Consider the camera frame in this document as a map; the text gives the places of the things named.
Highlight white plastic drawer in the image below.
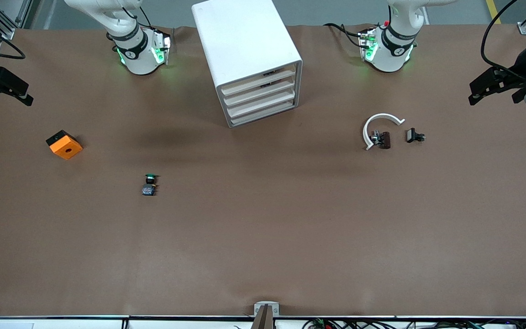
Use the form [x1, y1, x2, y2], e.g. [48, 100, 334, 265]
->
[220, 65, 297, 97]
[222, 77, 297, 108]
[224, 88, 298, 118]
[226, 98, 300, 128]

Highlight green push button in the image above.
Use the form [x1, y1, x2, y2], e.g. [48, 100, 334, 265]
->
[142, 174, 160, 197]

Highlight white drawer cabinet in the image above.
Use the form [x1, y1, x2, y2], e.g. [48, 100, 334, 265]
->
[192, 0, 303, 128]

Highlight orange box with hole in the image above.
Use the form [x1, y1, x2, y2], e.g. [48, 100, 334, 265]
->
[46, 130, 83, 160]

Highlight white curved plastic piece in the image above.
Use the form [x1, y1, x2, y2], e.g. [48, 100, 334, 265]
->
[363, 113, 405, 151]

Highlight small brown component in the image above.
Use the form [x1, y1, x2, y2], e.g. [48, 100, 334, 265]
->
[370, 130, 391, 149]

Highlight brown table cover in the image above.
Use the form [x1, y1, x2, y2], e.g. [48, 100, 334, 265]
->
[0, 24, 526, 318]

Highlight black base cable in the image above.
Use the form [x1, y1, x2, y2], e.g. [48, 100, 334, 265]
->
[323, 22, 366, 49]

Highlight white table edge rail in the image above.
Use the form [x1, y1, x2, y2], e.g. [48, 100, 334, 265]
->
[0, 315, 526, 329]

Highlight tangled cable bundle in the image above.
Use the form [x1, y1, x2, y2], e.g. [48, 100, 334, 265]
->
[302, 318, 526, 329]

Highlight grey metal bracket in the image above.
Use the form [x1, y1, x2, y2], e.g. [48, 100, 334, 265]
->
[252, 301, 280, 329]

